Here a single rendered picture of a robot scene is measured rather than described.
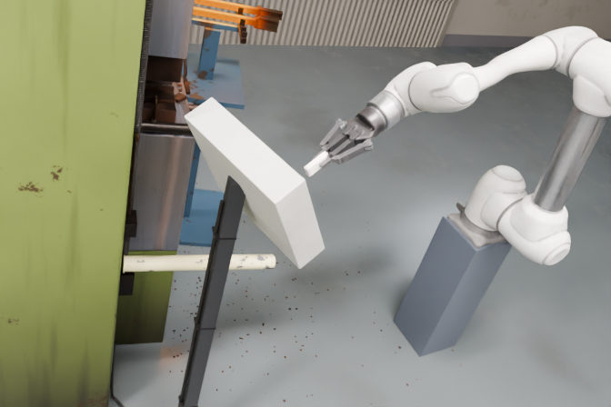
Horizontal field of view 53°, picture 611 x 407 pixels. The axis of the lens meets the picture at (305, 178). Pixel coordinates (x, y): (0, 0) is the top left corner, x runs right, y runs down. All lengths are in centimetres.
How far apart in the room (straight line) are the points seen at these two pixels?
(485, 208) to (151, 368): 131
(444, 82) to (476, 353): 161
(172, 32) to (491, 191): 122
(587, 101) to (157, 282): 146
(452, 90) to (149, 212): 100
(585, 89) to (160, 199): 127
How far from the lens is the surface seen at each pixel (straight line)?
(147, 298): 221
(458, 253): 234
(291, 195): 120
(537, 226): 210
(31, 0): 129
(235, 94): 242
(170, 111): 177
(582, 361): 310
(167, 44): 162
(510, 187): 221
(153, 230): 199
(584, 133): 194
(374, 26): 534
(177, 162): 183
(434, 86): 146
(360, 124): 156
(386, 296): 283
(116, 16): 130
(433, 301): 250
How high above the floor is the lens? 187
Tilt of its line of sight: 34 degrees down
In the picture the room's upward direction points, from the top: 16 degrees clockwise
